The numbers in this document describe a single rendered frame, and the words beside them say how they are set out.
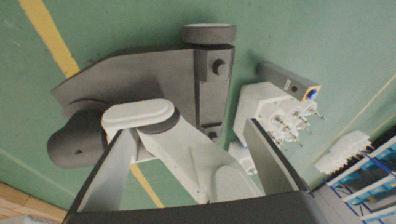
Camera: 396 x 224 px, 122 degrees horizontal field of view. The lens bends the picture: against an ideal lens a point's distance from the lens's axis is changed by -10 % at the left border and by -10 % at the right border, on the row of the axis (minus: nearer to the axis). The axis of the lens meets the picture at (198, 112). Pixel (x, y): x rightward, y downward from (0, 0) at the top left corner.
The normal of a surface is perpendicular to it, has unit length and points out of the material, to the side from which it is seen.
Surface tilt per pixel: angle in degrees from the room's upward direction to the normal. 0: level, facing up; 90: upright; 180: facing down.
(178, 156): 90
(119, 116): 90
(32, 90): 0
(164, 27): 0
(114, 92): 0
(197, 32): 43
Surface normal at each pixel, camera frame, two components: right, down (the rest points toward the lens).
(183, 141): -0.01, -0.78
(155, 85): 0.26, 0.60
